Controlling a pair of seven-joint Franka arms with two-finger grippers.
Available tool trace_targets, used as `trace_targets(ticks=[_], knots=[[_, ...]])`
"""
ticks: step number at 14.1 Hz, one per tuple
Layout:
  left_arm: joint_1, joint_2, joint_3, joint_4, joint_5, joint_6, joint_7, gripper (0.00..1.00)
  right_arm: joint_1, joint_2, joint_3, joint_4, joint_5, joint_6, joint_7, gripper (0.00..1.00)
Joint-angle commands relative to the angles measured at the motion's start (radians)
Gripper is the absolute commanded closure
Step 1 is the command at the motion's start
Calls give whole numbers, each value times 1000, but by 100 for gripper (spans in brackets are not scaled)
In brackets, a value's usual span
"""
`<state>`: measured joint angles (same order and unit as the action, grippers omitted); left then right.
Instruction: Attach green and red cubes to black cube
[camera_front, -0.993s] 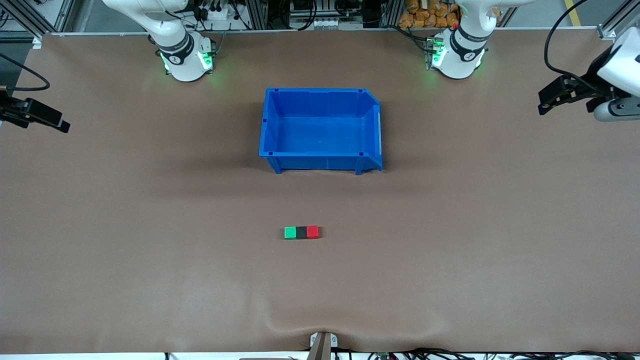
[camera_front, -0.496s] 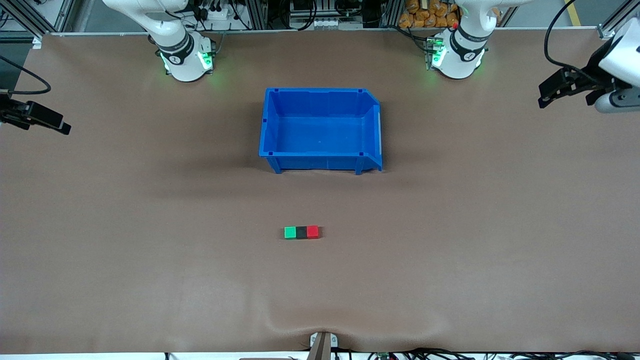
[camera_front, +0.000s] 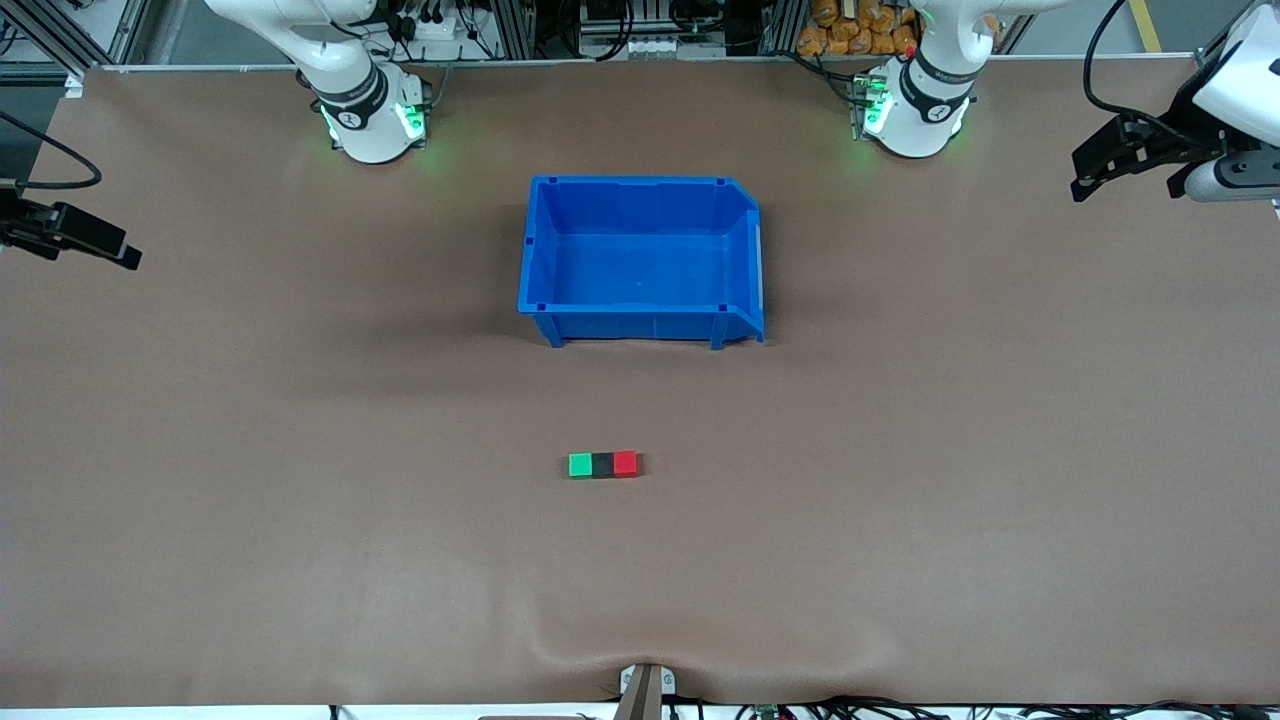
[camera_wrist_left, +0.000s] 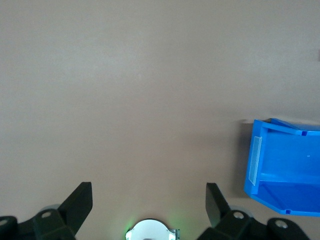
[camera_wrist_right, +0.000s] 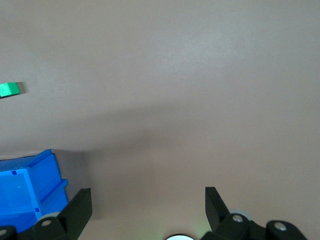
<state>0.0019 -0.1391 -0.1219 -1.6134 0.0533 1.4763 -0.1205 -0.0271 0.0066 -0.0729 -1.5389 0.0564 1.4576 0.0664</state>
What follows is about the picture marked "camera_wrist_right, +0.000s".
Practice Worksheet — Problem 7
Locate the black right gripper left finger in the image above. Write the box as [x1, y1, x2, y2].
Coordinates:
[0, 188, 93, 240]

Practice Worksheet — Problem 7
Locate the green cube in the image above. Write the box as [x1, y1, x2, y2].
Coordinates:
[0, 81, 23, 98]

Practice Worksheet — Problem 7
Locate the blue plastic storage bin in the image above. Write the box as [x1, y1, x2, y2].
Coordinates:
[0, 149, 69, 232]

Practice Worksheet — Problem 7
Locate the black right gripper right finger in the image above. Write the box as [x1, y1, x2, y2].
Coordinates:
[201, 186, 309, 240]

